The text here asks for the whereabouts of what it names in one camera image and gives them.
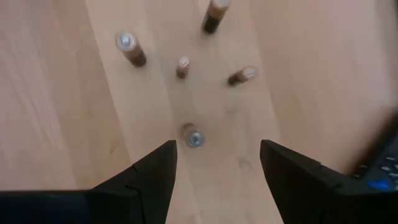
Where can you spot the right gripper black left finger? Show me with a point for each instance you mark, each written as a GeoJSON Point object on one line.
{"type": "Point", "coordinates": [136, 193]}

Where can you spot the black device with blue light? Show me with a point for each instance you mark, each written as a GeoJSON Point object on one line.
{"type": "Point", "coordinates": [382, 161]}

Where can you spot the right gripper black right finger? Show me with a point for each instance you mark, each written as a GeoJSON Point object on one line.
{"type": "Point", "coordinates": [298, 186]}

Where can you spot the copper black battery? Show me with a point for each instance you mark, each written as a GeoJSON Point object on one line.
{"type": "Point", "coordinates": [241, 76]}
{"type": "Point", "coordinates": [183, 68]}
{"type": "Point", "coordinates": [132, 51]}
{"type": "Point", "coordinates": [214, 15]}
{"type": "Point", "coordinates": [193, 136]}

